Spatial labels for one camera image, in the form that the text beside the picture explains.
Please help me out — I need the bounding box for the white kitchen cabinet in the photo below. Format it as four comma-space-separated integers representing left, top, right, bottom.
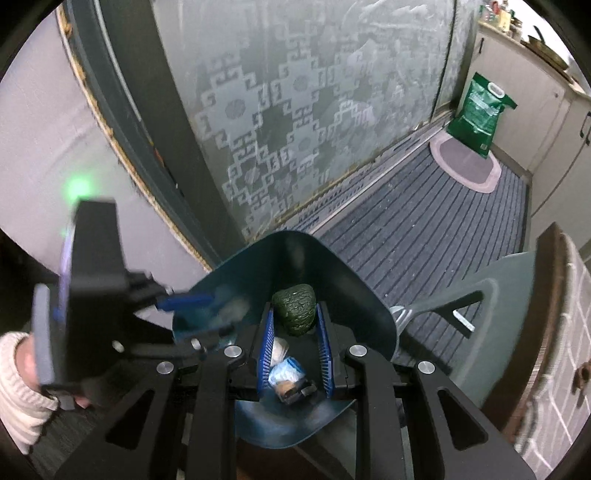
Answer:
475, 21, 591, 222

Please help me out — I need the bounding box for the grey plastic stool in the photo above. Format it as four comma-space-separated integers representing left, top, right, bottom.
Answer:
388, 251, 541, 411

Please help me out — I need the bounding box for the green standing bag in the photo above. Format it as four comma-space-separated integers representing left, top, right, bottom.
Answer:
445, 71, 518, 158

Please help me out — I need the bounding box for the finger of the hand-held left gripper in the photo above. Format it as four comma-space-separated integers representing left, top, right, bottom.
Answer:
154, 291, 215, 312
173, 320, 237, 357

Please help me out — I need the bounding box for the person's left forearm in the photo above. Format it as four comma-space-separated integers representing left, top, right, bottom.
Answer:
0, 332, 61, 457

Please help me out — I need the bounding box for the metal frying pan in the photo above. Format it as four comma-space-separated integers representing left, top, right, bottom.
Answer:
524, 25, 571, 68

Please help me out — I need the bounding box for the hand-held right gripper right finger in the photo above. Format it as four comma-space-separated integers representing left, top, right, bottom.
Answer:
315, 302, 539, 480

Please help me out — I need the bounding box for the grey checked tablecloth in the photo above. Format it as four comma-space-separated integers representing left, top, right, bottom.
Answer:
512, 231, 591, 467

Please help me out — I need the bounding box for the oval grey mat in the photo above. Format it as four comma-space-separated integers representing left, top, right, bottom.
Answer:
429, 134, 503, 195

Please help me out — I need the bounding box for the teal plastic bin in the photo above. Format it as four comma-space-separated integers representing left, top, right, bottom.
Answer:
172, 231, 400, 450

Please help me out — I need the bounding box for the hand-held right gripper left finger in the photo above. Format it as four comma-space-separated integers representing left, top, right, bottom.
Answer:
55, 302, 278, 480

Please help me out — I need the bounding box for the dark green textured object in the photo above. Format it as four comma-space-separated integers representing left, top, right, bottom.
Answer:
271, 285, 317, 337

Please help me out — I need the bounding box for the person's left hand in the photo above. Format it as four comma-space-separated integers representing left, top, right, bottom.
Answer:
18, 350, 92, 411

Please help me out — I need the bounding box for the blue and white packet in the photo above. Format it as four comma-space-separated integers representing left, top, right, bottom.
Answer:
269, 357, 308, 386

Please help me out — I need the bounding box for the striped grey floor mat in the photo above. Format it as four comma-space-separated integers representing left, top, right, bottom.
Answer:
277, 134, 529, 370

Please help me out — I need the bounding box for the frosted patterned glass door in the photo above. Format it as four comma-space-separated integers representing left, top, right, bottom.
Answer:
60, 0, 476, 273

